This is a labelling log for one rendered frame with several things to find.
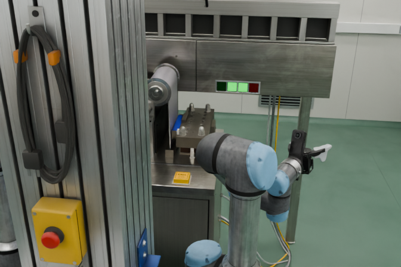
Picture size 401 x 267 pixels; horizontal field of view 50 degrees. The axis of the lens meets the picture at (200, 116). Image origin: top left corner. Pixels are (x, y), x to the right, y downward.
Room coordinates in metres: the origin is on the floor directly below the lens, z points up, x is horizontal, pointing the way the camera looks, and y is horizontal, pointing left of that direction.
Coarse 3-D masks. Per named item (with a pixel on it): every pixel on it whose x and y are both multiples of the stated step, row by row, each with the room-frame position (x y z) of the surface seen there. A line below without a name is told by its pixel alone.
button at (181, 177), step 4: (176, 172) 1.76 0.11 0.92; (180, 172) 1.76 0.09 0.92; (184, 172) 1.76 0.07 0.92; (188, 172) 1.76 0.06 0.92; (176, 176) 1.72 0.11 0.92; (180, 176) 1.72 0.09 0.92; (184, 176) 1.72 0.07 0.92; (188, 176) 1.72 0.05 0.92; (176, 180) 1.70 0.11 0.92; (180, 180) 1.69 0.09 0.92; (184, 180) 1.69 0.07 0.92; (188, 180) 1.69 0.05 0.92
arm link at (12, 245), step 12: (0, 168) 1.06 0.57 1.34; (0, 180) 1.07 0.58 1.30; (0, 192) 1.07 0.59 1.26; (0, 204) 1.06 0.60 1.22; (0, 216) 1.06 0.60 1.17; (0, 228) 1.06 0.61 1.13; (12, 228) 1.07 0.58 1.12; (0, 240) 1.06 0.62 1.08; (12, 240) 1.07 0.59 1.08; (0, 252) 1.05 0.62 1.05; (12, 252) 1.05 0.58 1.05; (0, 264) 1.04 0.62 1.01; (12, 264) 1.05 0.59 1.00
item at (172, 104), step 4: (176, 88) 2.17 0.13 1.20; (176, 92) 2.17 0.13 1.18; (172, 96) 2.06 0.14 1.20; (176, 96) 2.17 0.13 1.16; (172, 100) 2.06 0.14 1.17; (176, 100) 2.17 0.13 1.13; (168, 104) 1.97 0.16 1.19; (172, 104) 2.06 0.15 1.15; (176, 104) 2.17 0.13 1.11; (172, 108) 2.06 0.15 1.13; (176, 108) 2.17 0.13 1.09; (172, 112) 2.06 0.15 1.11; (176, 112) 2.16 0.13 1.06; (172, 116) 2.05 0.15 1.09; (176, 116) 2.16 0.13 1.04; (172, 120) 2.05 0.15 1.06; (172, 124) 2.05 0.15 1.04
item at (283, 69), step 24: (168, 48) 2.30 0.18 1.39; (192, 48) 2.29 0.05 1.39; (216, 48) 2.27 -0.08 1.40; (240, 48) 2.26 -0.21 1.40; (264, 48) 2.25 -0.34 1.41; (288, 48) 2.23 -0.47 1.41; (312, 48) 2.22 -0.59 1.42; (336, 48) 2.21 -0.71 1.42; (192, 72) 2.29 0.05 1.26; (216, 72) 2.27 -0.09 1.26; (240, 72) 2.26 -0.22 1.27; (264, 72) 2.24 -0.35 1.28; (288, 72) 2.23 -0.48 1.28; (312, 72) 2.22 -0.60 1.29; (288, 96) 2.23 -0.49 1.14; (312, 96) 2.21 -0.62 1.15
